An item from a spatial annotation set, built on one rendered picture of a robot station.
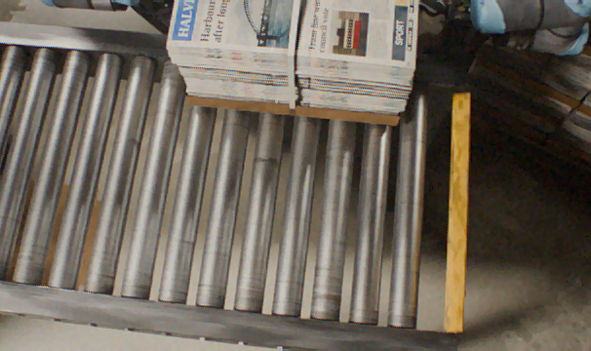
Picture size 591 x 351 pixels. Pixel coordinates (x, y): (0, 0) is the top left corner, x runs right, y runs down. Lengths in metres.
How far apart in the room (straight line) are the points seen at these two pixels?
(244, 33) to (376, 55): 0.20
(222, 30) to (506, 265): 1.28
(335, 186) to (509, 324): 0.99
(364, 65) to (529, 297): 1.20
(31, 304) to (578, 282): 1.52
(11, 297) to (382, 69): 0.72
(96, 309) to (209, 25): 0.50
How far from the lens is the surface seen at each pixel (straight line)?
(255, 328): 1.06
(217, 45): 0.96
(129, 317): 1.10
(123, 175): 1.16
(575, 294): 2.04
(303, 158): 1.12
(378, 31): 0.97
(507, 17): 1.14
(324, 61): 0.95
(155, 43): 1.25
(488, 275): 1.96
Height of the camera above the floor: 1.86
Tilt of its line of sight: 72 degrees down
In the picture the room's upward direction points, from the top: 1 degrees counter-clockwise
